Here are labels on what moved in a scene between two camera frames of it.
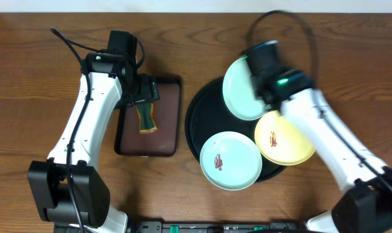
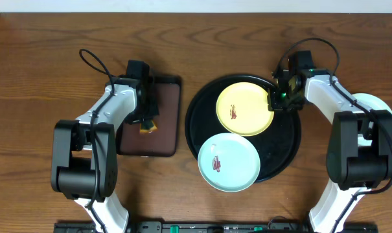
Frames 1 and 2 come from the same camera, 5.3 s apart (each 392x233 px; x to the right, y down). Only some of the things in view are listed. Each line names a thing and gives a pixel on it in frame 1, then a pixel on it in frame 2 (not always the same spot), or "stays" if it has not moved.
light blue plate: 238,92 -> 371,103
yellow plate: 278,141 -> 242,110
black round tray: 208,116 stays
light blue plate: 230,160 stays
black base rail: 217,227 stays
